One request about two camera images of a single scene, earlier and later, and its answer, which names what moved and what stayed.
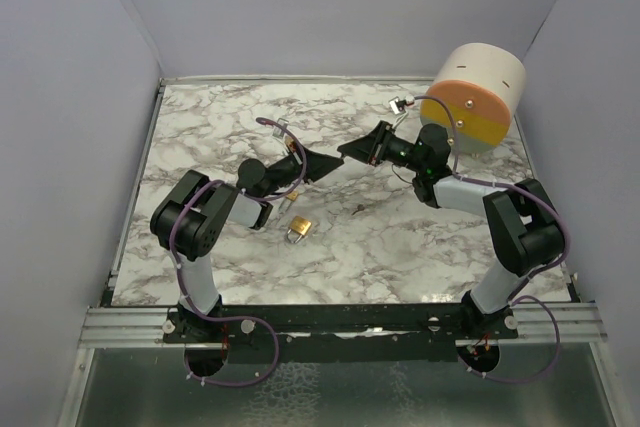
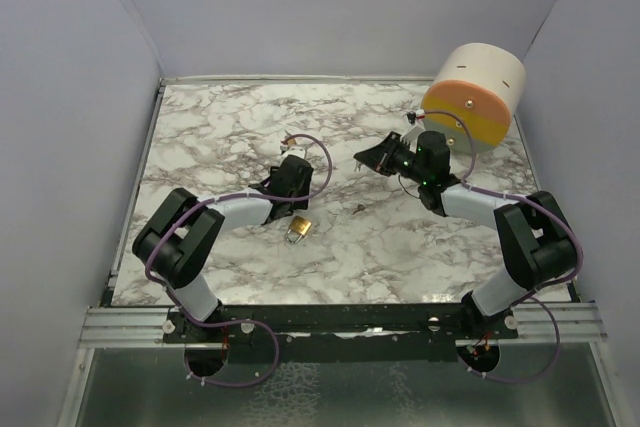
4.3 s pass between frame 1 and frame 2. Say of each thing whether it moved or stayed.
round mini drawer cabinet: stayed
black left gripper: moved
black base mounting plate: stayed
